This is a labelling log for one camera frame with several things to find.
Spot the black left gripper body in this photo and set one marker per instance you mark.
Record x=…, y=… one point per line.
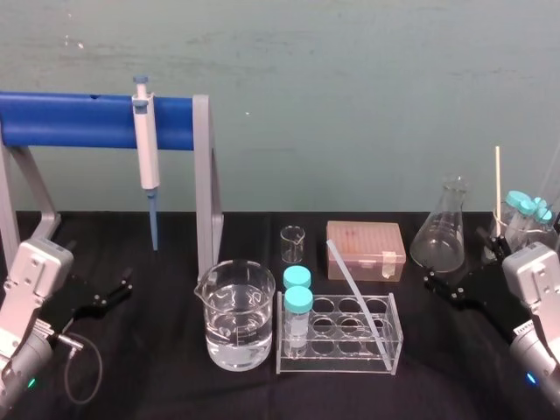
x=72, y=302

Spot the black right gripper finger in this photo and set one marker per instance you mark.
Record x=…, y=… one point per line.
x=494, y=247
x=446, y=291

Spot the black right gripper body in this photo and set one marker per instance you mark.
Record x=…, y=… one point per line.
x=494, y=302

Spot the clear glass stirring rod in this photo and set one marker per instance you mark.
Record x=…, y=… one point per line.
x=350, y=280

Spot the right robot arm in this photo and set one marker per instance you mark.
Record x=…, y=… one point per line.
x=538, y=297

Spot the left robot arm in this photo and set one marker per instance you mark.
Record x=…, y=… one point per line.
x=30, y=297

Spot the glass beaker holding tubes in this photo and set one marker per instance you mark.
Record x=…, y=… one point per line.
x=531, y=234

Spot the clear tube with teal cap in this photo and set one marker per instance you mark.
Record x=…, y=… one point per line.
x=536, y=205
x=517, y=199
x=545, y=214
x=297, y=276
x=298, y=302

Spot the glass conical flask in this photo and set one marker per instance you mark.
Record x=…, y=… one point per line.
x=442, y=236

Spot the pale wooden stick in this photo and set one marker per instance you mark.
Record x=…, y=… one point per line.
x=498, y=184

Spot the piece of beige tape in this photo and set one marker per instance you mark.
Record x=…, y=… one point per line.
x=388, y=262

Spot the blue pipette tip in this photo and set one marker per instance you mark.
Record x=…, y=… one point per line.
x=153, y=219

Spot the pink pipette tip box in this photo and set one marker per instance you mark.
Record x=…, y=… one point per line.
x=372, y=245

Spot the black table cloth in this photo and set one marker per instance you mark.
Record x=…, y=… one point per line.
x=175, y=394

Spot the white pipette with blue plunger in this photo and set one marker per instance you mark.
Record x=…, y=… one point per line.
x=145, y=149

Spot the clear acrylic test tube rack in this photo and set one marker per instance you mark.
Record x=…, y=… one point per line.
x=337, y=350

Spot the blue and grey pipette stand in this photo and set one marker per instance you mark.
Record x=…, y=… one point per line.
x=79, y=120

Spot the large glass beaker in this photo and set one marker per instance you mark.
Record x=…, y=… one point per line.
x=238, y=315

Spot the clear water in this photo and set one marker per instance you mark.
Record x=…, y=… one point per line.
x=238, y=341

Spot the small glass beaker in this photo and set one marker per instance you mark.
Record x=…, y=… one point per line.
x=292, y=247

